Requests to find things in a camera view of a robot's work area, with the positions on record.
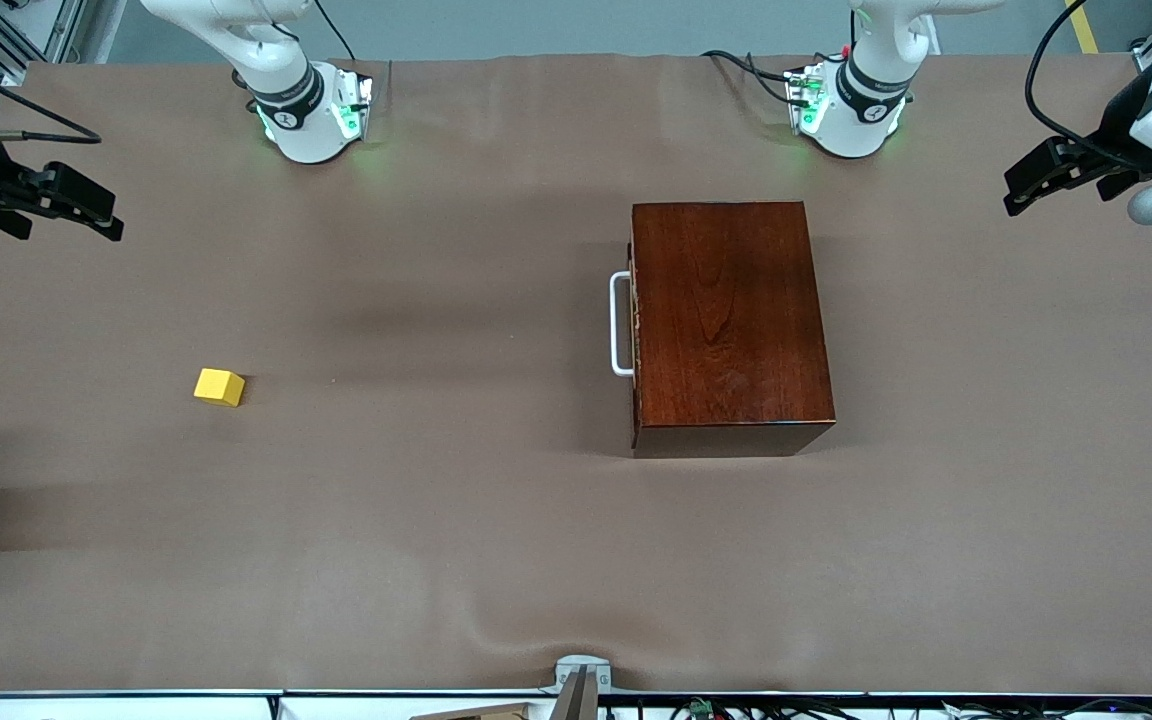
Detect white table edge rail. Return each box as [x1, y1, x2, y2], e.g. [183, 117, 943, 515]
[0, 688, 1152, 720]

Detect yellow floor tape strip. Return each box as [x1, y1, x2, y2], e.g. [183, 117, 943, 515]
[1064, 0, 1103, 56]

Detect wooden drawer with white handle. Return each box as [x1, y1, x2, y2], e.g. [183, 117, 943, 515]
[610, 242, 640, 449]

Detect dark wooden cabinet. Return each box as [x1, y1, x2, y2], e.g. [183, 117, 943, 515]
[631, 201, 837, 459]

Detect yellow block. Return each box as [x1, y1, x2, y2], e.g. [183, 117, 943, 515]
[193, 368, 246, 408]

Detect light wooden board piece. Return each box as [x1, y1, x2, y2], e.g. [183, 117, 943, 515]
[408, 703, 537, 720]

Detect black right arm base cable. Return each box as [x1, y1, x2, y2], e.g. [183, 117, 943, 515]
[311, 0, 357, 63]

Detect brown table cloth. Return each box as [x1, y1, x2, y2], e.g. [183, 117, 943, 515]
[0, 52, 1152, 698]

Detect black left arm base cables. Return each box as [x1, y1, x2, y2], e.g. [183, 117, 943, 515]
[701, 48, 817, 109]

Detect grey metal clamp bracket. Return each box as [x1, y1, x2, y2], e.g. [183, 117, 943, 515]
[541, 655, 614, 720]

